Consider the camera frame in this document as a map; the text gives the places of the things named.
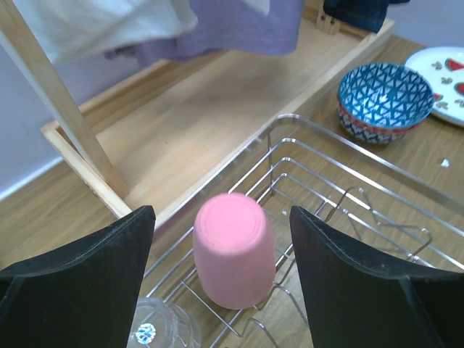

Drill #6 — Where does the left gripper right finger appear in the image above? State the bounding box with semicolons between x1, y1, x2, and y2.
289;206;463;347

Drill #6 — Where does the clear drinking glass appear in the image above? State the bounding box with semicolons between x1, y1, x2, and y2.
127;297;202;348

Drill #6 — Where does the blue patterned bowl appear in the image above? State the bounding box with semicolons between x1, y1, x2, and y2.
337;62;434;144

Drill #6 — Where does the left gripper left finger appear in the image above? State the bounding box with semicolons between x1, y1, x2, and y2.
1;206;156;347

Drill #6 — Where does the purple cloth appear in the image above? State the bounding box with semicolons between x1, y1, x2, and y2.
104;0;305;67

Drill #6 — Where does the pink plastic cup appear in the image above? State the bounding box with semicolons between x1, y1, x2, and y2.
192;193;276;310

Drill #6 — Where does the watermelon pattern plate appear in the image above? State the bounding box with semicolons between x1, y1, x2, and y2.
405;46;464;127

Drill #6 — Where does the white cloth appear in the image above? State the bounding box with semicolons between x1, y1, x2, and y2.
14;0;198;64

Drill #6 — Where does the navy garment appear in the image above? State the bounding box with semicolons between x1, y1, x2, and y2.
323;0;410;33

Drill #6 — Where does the wire dish rack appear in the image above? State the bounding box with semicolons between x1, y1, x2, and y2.
141;115;463;347

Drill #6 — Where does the wooden clothes rack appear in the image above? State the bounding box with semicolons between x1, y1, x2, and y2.
1;1;394;222

